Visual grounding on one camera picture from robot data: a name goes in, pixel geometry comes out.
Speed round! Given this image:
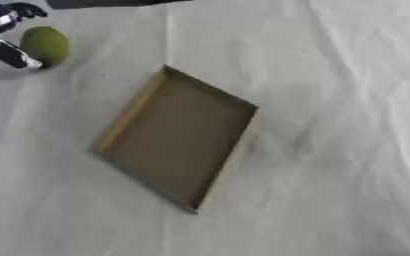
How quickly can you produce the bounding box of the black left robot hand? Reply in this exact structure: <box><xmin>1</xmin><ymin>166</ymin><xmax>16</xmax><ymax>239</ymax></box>
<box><xmin>0</xmin><ymin>2</ymin><xmax>50</xmax><ymax>71</ymax></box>

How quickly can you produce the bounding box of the tan cardboard box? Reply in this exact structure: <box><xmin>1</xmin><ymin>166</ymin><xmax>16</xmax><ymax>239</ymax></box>
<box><xmin>87</xmin><ymin>64</ymin><xmax>263</xmax><ymax>215</ymax></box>

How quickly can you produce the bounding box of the green toy fruit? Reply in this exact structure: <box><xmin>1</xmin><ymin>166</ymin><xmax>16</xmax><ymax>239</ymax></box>
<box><xmin>19</xmin><ymin>26</ymin><xmax>72</xmax><ymax>68</ymax></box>

